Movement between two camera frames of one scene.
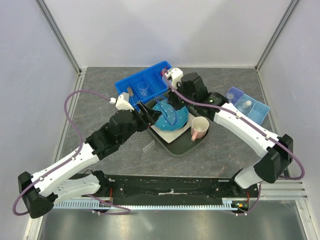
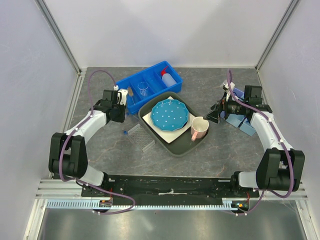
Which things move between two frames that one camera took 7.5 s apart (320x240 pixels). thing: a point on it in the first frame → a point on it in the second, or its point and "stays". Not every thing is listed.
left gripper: (147, 119) → (122, 118)
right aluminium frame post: (284, 19) stays
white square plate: (170, 136) stays
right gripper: (172, 100) → (213, 116)
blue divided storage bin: (145, 85) stays
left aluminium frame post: (55, 28) stays
